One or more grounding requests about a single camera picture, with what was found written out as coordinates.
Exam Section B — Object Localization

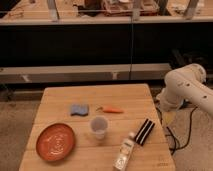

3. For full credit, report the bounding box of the black power cable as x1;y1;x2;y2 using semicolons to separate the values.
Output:
155;96;198;156

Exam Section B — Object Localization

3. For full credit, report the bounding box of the blue sponge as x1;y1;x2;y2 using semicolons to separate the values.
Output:
71;104;89;116

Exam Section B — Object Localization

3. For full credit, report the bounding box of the translucent plastic cup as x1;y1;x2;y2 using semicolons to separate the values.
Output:
90;116;108;140

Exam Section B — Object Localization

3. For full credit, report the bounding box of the wooden table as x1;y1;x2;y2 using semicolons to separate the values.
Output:
19;84;175;171

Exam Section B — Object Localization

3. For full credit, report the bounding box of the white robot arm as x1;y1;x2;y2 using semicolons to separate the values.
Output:
158;63;213;119

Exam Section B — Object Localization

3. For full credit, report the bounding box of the grey metal shelf rail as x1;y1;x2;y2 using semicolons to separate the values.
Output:
0;63;171;84

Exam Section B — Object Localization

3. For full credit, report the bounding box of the orange toy carrot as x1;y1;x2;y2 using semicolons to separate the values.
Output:
96;106;124;114

